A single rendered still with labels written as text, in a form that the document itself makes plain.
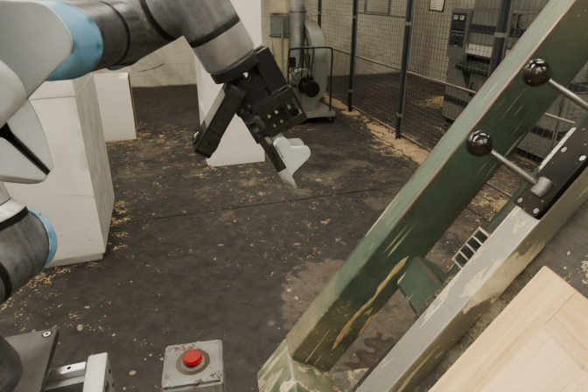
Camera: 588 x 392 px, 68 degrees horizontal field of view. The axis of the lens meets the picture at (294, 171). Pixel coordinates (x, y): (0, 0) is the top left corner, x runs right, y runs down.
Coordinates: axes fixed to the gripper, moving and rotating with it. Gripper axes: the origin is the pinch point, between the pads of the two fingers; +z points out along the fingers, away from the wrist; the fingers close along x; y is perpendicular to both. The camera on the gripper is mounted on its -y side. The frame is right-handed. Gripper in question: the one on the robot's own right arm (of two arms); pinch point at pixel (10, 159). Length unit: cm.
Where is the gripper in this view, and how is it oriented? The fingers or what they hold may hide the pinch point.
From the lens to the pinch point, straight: 22.5
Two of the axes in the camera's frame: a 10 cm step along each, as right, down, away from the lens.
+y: 9.1, -2.6, -3.2
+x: 0.7, -6.7, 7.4
